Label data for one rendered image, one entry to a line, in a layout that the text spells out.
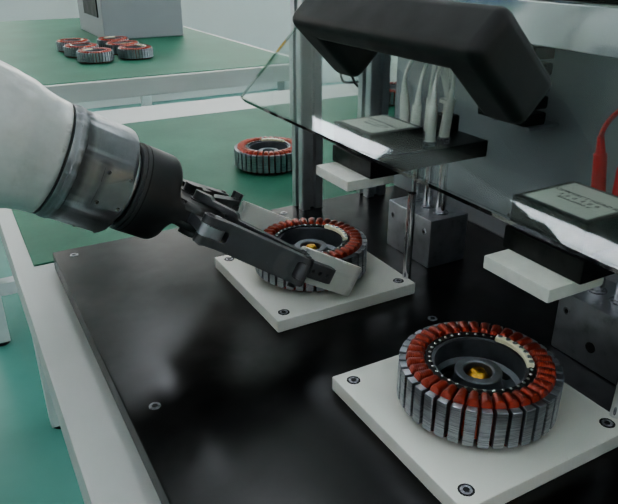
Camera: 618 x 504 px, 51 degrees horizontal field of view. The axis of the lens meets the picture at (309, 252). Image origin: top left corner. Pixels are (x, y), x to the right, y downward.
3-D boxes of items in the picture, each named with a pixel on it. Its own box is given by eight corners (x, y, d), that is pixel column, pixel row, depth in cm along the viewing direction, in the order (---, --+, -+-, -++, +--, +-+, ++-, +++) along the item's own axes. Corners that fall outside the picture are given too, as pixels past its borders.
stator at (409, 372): (451, 473, 41) (456, 426, 39) (369, 374, 50) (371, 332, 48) (592, 429, 44) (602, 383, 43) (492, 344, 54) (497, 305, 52)
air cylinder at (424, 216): (426, 269, 69) (430, 220, 67) (385, 243, 75) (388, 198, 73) (463, 259, 71) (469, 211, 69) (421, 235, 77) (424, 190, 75)
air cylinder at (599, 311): (625, 392, 50) (641, 330, 48) (549, 345, 56) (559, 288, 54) (667, 373, 52) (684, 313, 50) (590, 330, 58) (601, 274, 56)
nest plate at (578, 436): (462, 526, 38) (464, 510, 38) (331, 389, 50) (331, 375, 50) (630, 441, 45) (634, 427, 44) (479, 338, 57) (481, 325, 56)
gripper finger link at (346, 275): (301, 244, 57) (305, 247, 56) (358, 265, 61) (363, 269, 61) (286, 275, 57) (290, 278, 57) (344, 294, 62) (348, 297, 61)
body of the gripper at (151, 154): (90, 207, 57) (183, 238, 63) (114, 242, 51) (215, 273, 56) (124, 129, 56) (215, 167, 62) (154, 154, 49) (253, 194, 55)
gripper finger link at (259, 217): (232, 228, 67) (229, 225, 68) (285, 247, 71) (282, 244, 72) (245, 201, 67) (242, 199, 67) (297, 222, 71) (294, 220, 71)
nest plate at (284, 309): (278, 333, 58) (277, 321, 57) (215, 267, 70) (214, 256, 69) (414, 293, 64) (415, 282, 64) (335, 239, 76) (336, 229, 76)
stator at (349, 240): (286, 306, 59) (286, 269, 58) (237, 259, 68) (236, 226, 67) (388, 279, 64) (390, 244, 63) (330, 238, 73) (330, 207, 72)
